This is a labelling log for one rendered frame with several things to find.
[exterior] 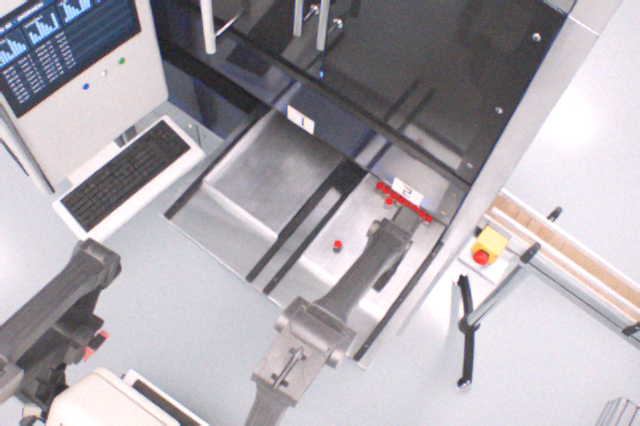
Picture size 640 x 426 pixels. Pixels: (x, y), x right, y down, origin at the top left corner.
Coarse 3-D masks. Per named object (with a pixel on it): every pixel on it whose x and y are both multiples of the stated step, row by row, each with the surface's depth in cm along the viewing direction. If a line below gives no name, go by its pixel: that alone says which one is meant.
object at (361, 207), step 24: (360, 192) 182; (336, 216) 177; (360, 216) 179; (384, 216) 179; (336, 240) 175; (360, 240) 176; (432, 240) 177; (312, 264) 171; (336, 264) 173; (408, 264) 174; (384, 288) 171; (384, 312) 165
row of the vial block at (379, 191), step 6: (378, 186) 178; (378, 192) 179; (384, 192) 177; (384, 198) 180; (402, 198) 177; (396, 204) 178; (402, 204) 177; (408, 204) 176; (396, 210) 180; (414, 210) 176; (420, 216) 175; (426, 216) 175; (420, 222) 178; (426, 222) 175; (426, 228) 178
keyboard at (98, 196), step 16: (160, 128) 193; (144, 144) 190; (160, 144) 190; (176, 144) 191; (112, 160) 187; (128, 160) 188; (144, 160) 187; (160, 160) 188; (96, 176) 185; (112, 176) 185; (128, 176) 185; (144, 176) 185; (80, 192) 182; (96, 192) 182; (112, 192) 183; (128, 192) 184; (80, 208) 180; (96, 208) 180; (112, 208) 182; (80, 224) 179; (96, 224) 180
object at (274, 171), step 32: (256, 128) 187; (288, 128) 189; (224, 160) 181; (256, 160) 184; (288, 160) 185; (320, 160) 185; (224, 192) 179; (256, 192) 180; (288, 192) 180; (288, 224) 175
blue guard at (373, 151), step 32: (160, 0) 172; (160, 32) 186; (192, 32) 174; (224, 64) 177; (256, 64) 166; (288, 96) 169; (320, 96) 159; (320, 128) 171; (352, 128) 161; (384, 160) 163; (416, 160) 154; (448, 192) 155
